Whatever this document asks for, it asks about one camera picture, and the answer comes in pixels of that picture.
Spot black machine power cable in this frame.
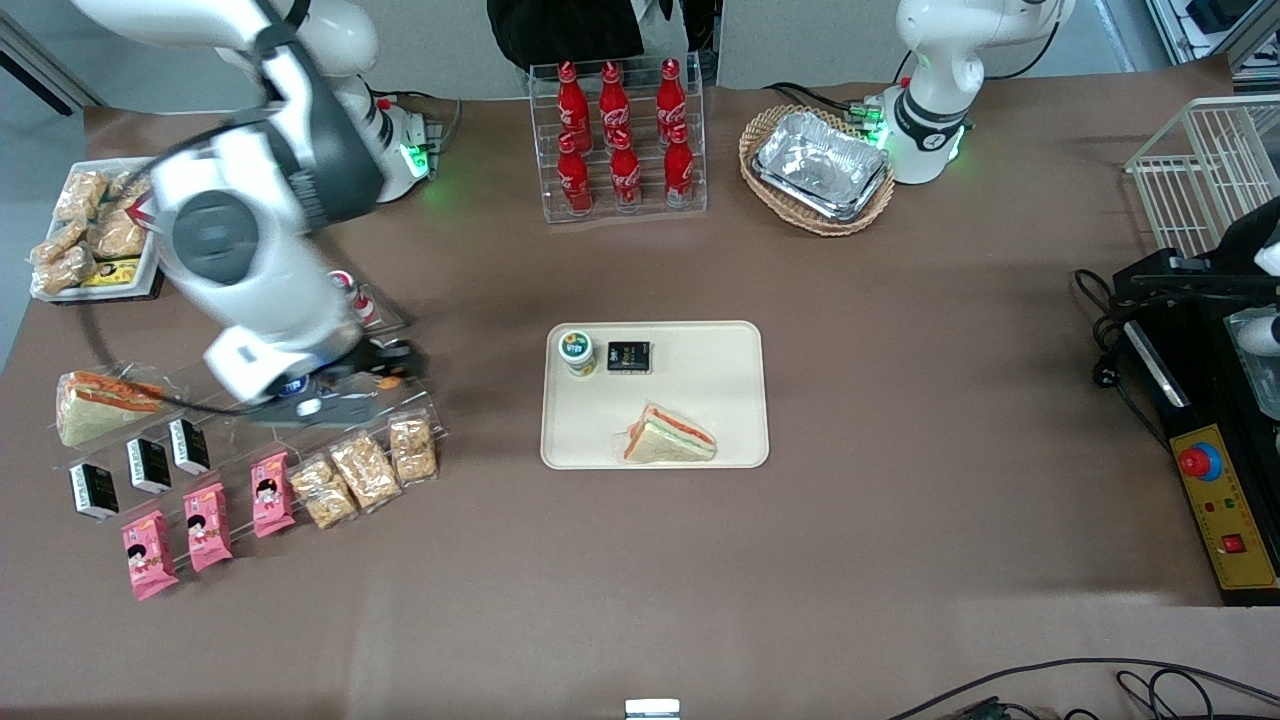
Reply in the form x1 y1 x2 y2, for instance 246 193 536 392
1072 268 1171 451

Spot pink snack packet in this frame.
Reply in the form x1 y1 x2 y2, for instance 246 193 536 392
183 483 234 573
121 510 180 601
250 451 297 539

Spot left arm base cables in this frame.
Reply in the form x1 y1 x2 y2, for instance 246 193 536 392
765 82 881 126

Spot clear acrylic tiered display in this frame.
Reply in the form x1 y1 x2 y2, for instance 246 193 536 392
48 285 448 576

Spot clear plastic container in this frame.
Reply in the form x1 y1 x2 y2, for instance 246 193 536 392
1225 308 1280 421

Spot black jacket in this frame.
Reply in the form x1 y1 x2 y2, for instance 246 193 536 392
487 0 651 69

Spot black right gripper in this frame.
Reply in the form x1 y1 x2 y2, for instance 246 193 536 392
300 340 426 399

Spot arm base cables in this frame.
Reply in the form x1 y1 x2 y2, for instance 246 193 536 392
372 92 463 153
765 82 881 126

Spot black floor cables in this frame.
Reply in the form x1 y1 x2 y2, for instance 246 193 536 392
885 657 1280 720

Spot white snack tray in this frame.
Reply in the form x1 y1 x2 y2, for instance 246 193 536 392
30 158 166 304

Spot white wire basket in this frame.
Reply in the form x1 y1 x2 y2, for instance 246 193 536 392
1125 95 1280 259

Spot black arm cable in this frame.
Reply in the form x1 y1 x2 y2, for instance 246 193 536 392
70 290 271 416

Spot red cola bottle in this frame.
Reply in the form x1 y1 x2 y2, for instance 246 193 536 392
599 62 631 133
664 123 695 206
656 58 687 127
557 133 593 214
610 130 642 209
557 62 589 136

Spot aluminium foil tray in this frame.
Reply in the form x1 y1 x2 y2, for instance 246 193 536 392
752 110 891 223

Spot green gum bottle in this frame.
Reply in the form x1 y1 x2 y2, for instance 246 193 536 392
558 329 598 378

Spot clear acrylic bottle rack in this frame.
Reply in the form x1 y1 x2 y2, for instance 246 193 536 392
528 55 709 224

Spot clear-wrapped peanut brittle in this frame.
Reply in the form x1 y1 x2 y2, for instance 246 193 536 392
35 250 101 294
388 415 439 486
30 222 89 266
290 455 358 529
90 205 151 261
55 170 109 221
330 433 403 513

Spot large wicker basket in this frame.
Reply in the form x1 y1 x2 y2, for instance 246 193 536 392
739 104 897 238

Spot black sealing machine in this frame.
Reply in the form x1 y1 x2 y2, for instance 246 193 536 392
1112 195 1280 608

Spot wrapped triangle sandwich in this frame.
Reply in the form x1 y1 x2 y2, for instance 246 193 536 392
55 370 166 448
622 402 718 465

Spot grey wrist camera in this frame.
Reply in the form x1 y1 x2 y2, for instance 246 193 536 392
250 393 401 431

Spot red gum bottle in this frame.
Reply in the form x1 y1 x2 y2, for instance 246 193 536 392
328 270 376 326

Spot yellow black snack packet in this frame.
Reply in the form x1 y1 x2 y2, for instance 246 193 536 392
80 258 141 289

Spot aluminium frame shelf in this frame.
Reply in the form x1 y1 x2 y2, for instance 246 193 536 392
1145 0 1280 81

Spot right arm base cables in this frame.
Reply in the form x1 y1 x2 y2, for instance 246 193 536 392
372 92 463 153

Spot cream plastic tray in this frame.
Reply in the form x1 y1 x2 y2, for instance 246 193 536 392
540 320 771 471

